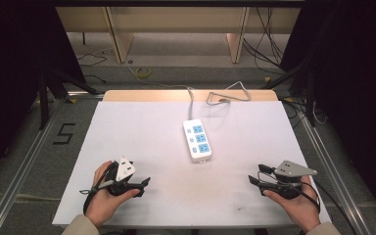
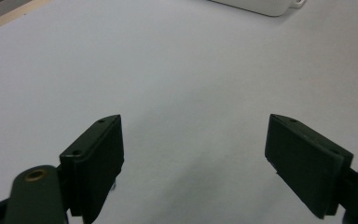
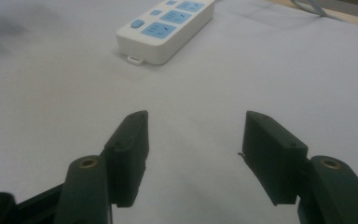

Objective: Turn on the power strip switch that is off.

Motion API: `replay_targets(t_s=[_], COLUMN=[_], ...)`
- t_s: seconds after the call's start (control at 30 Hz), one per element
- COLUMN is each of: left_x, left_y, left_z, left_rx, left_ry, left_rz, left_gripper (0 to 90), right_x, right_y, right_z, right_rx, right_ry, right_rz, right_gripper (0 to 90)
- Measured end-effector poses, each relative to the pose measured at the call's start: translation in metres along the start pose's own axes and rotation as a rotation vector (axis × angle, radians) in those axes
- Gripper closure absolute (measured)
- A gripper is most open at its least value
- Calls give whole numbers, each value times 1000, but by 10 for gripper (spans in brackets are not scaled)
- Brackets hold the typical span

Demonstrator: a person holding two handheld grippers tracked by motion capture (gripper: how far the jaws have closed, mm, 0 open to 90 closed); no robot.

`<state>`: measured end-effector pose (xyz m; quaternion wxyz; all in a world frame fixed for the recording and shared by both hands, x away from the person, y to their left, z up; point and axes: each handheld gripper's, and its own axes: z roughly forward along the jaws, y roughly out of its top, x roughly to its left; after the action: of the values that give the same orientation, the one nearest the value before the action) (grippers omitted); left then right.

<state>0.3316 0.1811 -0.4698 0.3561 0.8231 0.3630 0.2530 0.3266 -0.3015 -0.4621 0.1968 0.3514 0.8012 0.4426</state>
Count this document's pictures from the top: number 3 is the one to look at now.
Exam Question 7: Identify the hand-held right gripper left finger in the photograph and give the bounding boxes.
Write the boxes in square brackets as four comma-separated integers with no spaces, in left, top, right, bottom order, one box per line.
[54,110,150,224]

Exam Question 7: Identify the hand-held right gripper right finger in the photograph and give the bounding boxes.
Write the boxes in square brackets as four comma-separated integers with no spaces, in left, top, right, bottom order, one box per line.
[241,110,358,224]

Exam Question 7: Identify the grey-white cable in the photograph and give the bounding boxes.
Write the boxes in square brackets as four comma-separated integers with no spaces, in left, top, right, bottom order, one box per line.
[289,0,351,23]

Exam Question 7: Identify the white power strip blue sockets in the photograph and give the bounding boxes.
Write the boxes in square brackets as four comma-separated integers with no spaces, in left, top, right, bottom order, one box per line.
[115,0,216,66]

